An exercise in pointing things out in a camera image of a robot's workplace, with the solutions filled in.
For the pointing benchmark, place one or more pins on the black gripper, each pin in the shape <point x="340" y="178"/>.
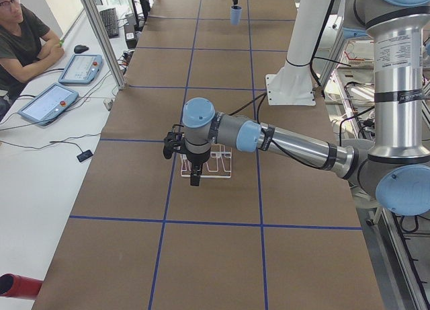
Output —
<point x="195" y="159"/>

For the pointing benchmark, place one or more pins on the light blue plastic cup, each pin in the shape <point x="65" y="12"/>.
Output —
<point x="235" y="14"/>

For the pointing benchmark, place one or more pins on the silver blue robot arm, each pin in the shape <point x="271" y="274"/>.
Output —
<point x="394" y="167"/>

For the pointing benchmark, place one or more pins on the small black puck device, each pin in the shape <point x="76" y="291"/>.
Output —
<point x="84" y="156"/>

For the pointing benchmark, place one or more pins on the black keyboard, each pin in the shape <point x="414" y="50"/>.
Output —
<point x="110" y="22"/>

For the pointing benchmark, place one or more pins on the far blue teach pendant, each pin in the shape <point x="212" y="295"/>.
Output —
<point x="81" y="69"/>

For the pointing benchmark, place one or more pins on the blue teach pendant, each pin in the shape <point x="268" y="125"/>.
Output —
<point x="81" y="69"/>
<point x="46" y="107"/>

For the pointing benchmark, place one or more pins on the near blue teach pendant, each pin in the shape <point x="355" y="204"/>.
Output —
<point x="46" y="107"/>

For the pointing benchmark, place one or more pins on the black computer mouse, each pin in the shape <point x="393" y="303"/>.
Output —
<point x="78" y="49"/>

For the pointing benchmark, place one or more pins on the red cylinder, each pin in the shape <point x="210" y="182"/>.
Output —
<point x="20" y="287"/>

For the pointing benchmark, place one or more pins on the seated person in dark shirt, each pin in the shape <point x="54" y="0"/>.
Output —
<point x="28" y="48"/>

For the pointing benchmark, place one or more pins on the white wire cup holder rack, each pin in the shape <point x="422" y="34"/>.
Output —
<point x="219" y="164"/>

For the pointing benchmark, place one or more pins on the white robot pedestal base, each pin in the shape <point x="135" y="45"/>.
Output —
<point x="292" y="84"/>

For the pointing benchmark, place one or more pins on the aluminium frame post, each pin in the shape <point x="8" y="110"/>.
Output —
<point x="102" y="37"/>

